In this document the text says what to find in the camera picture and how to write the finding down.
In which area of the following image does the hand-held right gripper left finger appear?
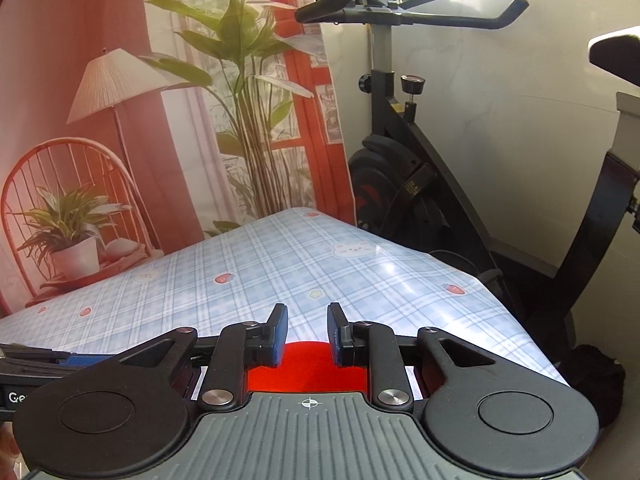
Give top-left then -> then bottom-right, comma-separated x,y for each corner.
117,303 -> 290,411

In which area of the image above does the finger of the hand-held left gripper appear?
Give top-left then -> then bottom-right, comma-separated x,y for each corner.
0,342 -> 121,376

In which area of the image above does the dark cloth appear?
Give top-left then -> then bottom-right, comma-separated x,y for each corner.
565,342 -> 627,429

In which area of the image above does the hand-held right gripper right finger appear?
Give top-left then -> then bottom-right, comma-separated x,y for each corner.
326,303 -> 496,409

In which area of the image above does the blue plaid tablecloth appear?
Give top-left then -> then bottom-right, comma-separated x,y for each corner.
0,206 -> 572,397

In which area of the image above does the black exercise bike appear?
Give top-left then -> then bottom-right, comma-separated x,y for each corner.
295,0 -> 640,361

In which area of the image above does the printed room backdrop cloth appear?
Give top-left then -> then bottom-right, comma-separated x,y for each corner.
0,0 -> 359,319

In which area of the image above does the red plastic bowl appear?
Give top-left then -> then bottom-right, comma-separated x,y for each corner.
246,341 -> 371,394

